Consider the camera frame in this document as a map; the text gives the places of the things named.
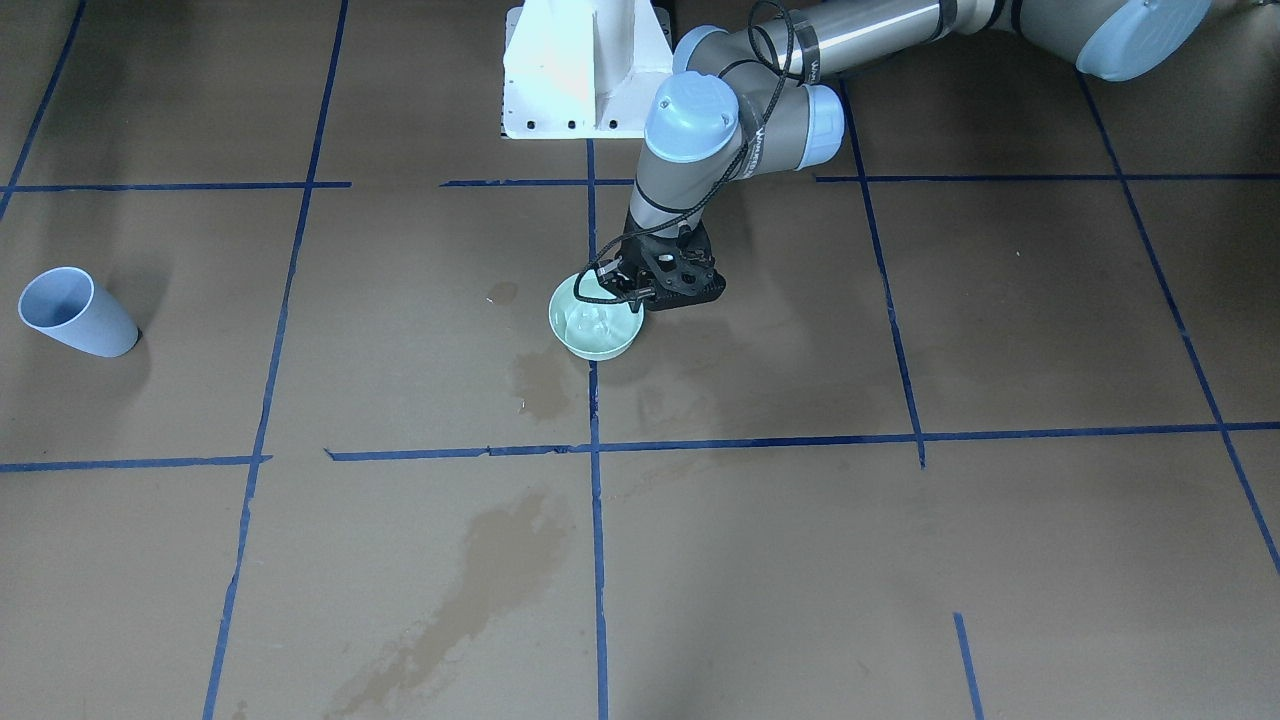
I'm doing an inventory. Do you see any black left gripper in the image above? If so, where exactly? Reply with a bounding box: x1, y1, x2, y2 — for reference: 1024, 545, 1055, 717
596, 222, 726, 311

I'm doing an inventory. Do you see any mint green bowl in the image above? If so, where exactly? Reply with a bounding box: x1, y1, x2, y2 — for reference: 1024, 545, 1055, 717
548, 272, 645, 361

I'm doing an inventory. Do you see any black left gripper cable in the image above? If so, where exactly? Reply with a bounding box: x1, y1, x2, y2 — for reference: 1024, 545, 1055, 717
573, 0, 796, 306

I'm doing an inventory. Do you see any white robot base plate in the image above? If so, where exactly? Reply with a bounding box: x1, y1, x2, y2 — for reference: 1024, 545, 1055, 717
500, 1, 675, 140

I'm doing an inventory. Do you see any light blue plastic cup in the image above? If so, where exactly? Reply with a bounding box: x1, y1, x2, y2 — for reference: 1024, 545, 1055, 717
17, 266, 141, 357

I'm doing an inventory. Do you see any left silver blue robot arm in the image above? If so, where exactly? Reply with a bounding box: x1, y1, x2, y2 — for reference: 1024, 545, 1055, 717
573, 1, 1211, 313

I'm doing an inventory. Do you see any brown paper table cover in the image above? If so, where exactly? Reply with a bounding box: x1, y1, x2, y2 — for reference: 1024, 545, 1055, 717
1, 1, 1277, 719

